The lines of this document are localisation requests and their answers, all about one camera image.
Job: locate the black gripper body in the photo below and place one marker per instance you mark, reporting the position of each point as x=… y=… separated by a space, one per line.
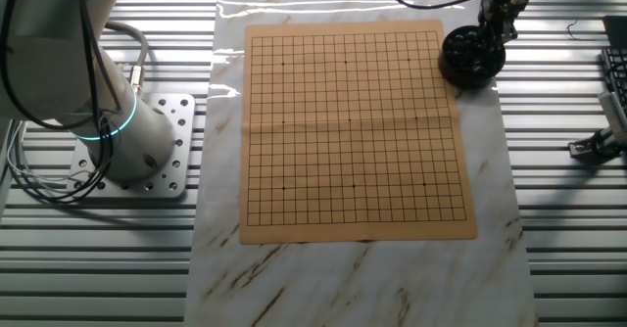
x=499 y=9

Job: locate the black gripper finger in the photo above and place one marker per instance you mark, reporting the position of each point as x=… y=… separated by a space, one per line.
x=488 y=32
x=508 y=34

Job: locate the wooden go board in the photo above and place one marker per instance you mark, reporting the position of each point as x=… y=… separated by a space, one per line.
x=352 y=131

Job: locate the black bowl of Go stones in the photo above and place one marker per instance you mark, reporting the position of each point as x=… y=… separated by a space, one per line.
x=465 y=62

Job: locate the black flat pad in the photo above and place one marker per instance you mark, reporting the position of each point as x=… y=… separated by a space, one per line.
x=616 y=31

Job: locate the black keyboard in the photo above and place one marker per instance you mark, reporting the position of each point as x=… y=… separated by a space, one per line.
x=617 y=72

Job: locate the white marble pattern mat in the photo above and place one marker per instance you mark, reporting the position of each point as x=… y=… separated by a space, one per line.
x=343 y=283

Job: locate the metal camera stand bracket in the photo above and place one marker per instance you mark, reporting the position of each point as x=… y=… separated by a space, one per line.
x=588 y=148

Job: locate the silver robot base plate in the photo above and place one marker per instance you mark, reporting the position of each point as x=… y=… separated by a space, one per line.
x=181 y=146

